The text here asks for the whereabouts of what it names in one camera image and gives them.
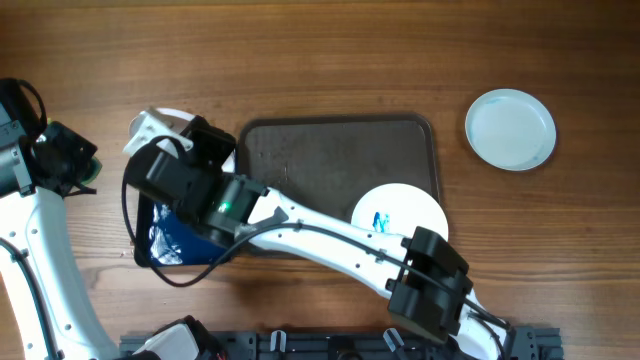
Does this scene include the green yellow sponge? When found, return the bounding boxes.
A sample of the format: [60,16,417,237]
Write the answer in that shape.
[81,157,102,186]

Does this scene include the dark brown serving tray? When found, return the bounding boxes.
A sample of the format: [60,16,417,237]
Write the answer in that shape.
[236,113,442,224]

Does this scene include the blue water tray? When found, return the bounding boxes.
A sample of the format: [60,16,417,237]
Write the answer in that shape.
[134,194,226,268]

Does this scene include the pale green plate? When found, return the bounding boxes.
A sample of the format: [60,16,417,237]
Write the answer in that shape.
[464,89,557,172]

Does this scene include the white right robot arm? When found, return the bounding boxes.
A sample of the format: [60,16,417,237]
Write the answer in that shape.
[178,113,509,359]

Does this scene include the white plate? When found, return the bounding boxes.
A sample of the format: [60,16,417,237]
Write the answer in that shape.
[123,107,236,173]
[351,183,449,241]

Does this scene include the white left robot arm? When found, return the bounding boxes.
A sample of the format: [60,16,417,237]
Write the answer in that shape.
[1,122,119,359]

